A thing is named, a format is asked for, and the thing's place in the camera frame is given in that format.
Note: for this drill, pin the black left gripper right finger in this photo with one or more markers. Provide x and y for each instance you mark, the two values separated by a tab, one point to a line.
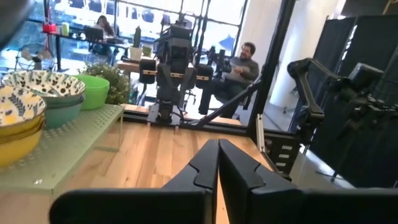
264	205

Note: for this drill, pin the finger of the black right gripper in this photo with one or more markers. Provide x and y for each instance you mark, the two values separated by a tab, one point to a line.
187	82
164	81

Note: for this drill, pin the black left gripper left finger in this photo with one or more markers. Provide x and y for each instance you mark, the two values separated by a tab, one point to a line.
186	202

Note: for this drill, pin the green plastic bowl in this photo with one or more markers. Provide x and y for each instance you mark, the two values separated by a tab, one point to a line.
94	99
99	81

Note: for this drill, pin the blue patterned ceramic bowl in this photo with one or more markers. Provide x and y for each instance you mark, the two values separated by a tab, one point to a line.
46	82
62	116
68	103

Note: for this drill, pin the yellow patterned ceramic bowl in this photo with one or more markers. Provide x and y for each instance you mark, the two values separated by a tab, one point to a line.
21	133
18	105
15	152

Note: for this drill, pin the black background robot arm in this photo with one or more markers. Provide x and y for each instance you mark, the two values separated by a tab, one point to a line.
220	60

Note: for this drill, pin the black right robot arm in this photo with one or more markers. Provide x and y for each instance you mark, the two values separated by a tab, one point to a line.
174	34

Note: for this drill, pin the small green pot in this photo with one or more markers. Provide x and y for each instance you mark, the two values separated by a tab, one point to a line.
147	51

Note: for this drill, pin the cactus in white pot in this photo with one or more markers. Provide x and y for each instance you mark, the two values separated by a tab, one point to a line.
136	53

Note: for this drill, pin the wooden side table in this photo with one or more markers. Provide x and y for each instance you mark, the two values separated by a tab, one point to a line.
129	66

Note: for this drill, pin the small green potted plant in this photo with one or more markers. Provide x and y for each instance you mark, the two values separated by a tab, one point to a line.
116	84

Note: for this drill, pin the person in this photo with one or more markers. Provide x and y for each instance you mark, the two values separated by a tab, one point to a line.
245	67
104	26

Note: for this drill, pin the black laptop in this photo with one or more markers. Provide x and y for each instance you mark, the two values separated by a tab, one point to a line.
93	34

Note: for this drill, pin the silver aluminium bar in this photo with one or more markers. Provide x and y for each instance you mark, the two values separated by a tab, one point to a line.
260	133

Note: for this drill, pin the yellow green cup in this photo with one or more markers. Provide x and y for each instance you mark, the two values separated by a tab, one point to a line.
65	29

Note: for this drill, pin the black long desk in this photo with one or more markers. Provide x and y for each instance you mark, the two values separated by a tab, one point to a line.
58	49

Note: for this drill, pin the red container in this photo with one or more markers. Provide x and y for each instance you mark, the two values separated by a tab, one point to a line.
49	28

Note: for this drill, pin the green perforated metal shelf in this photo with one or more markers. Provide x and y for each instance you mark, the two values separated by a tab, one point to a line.
71	146

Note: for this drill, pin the black floor fan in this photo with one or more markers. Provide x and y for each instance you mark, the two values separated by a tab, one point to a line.
34	56

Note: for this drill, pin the black partition panel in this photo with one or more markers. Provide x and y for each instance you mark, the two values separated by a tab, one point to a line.
373	155

